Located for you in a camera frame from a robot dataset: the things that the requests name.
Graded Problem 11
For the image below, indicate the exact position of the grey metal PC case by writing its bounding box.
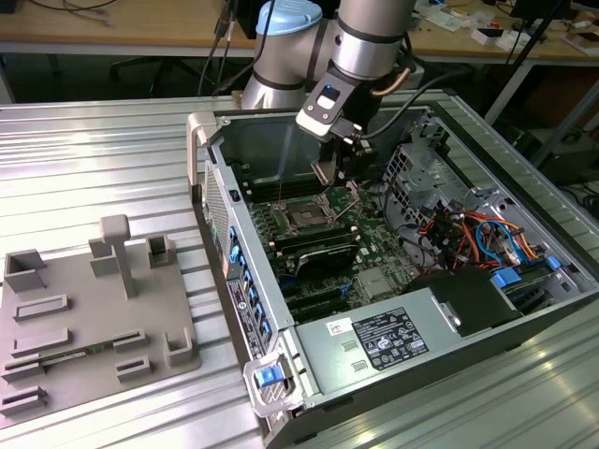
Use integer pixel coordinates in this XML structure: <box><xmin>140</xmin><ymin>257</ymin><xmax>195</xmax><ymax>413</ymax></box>
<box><xmin>185</xmin><ymin>100</ymin><xmax>599</xmax><ymax>445</ymax></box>

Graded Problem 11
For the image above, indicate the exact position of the blue case latch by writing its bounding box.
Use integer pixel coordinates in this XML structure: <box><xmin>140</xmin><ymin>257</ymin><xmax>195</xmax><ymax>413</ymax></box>
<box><xmin>255</xmin><ymin>367</ymin><xmax>281</xmax><ymax>388</ymax></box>

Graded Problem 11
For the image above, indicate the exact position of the silver power supply with label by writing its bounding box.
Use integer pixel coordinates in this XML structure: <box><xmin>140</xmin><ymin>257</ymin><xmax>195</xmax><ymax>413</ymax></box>
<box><xmin>294</xmin><ymin>285</ymin><xmax>464</xmax><ymax>392</ymax></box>

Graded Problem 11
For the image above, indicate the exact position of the silver perforated disk bay cage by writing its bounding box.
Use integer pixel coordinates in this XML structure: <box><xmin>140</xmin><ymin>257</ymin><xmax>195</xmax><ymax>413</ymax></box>
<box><xmin>382</xmin><ymin>142</ymin><xmax>469</xmax><ymax>230</ymax></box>

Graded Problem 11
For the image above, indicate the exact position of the graphics card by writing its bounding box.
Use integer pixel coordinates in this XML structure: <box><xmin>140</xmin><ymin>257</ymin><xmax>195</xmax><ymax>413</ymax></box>
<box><xmin>292</xmin><ymin>242</ymin><xmax>359</xmax><ymax>284</ymax></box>

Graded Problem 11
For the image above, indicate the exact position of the small white box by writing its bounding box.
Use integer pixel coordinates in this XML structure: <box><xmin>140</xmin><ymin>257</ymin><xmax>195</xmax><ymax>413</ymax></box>
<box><xmin>470</xmin><ymin>26</ymin><xmax>512</xmax><ymax>48</ymax></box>

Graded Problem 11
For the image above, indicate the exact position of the wooden office desk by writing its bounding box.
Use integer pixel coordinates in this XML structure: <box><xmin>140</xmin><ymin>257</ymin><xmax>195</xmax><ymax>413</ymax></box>
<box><xmin>404</xmin><ymin>0</ymin><xmax>599</xmax><ymax>66</ymax></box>
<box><xmin>0</xmin><ymin>0</ymin><xmax>263</xmax><ymax>55</ymax></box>

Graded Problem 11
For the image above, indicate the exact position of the green motherboard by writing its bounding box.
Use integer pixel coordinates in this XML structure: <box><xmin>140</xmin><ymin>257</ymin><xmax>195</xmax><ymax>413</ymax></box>
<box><xmin>245</xmin><ymin>177</ymin><xmax>422</xmax><ymax>324</ymax></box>

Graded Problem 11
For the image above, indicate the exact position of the silver chipset heatsink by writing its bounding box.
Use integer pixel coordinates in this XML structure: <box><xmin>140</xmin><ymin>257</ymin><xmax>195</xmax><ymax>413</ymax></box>
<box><xmin>356</xmin><ymin>269</ymin><xmax>393</xmax><ymax>297</ymax></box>

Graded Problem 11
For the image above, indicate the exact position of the metal socket cover frame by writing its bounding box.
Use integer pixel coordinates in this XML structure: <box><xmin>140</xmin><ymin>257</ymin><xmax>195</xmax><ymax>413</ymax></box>
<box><xmin>334</xmin><ymin>184</ymin><xmax>364</xmax><ymax>221</ymax></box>

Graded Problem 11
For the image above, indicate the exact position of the green RAM stick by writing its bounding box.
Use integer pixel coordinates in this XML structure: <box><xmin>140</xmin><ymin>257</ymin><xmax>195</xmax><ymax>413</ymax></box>
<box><xmin>39</xmin><ymin>342</ymin><xmax>116</xmax><ymax>364</ymax></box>

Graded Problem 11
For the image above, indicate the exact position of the grey plastic parts rack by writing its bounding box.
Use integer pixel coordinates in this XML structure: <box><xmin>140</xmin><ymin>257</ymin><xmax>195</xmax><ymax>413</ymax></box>
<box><xmin>0</xmin><ymin>213</ymin><xmax>203</xmax><ymax>425</ymax></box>

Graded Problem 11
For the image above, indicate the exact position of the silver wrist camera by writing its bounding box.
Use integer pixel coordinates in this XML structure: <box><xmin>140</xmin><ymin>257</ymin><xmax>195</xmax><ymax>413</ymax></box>
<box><xmin>295</xmin><ymin>78</ymin><xmax>358</xmax><ymax>142</ymax></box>

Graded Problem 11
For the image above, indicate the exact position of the black expansion slot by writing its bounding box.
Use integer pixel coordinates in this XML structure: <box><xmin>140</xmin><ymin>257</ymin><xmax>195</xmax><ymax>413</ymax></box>
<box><xmin>287</xmin><ymin>298</ymin><xmax>351</xmax><ymax>325</ymax></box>
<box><xmin>284</xmin><ymin>285</ymin><xmax>345</xmax><ymax>308</ymax></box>

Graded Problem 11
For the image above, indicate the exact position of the thick black gripper cable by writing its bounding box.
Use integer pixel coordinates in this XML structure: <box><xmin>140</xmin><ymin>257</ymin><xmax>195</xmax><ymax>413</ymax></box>
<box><xmin>359</xmin><ymin>69</ymin><xmax>453</xmax><ymax>141</ymax></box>

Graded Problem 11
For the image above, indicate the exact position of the CPU socket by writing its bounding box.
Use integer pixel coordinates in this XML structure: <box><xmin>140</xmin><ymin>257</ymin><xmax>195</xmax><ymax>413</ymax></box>
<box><xmin>273</xmin><ymin>194</ymin><xmax>343</xmax><ymax>234</ymax></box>

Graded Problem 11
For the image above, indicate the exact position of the orange red wire bundle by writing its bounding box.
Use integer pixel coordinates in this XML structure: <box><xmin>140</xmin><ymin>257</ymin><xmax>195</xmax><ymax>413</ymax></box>
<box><xmin>418</xmin><ymin>210</ymin><xmax>548</xmax><ymax>272</ymax></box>

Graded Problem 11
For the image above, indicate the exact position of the silver CPU with green rim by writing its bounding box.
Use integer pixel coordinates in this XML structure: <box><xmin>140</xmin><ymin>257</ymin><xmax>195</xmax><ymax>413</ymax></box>
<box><xmin>311</xmin><ymin>160</ymin><xmax>339</xmax><ymax>187</ymax></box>

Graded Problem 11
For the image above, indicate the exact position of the black plastic shroud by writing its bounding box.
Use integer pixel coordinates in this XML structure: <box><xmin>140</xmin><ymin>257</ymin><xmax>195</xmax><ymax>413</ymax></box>
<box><xmin>402</xmin><ymin>268</ymin><xmax>524</xmax><ymax>339</ymax></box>

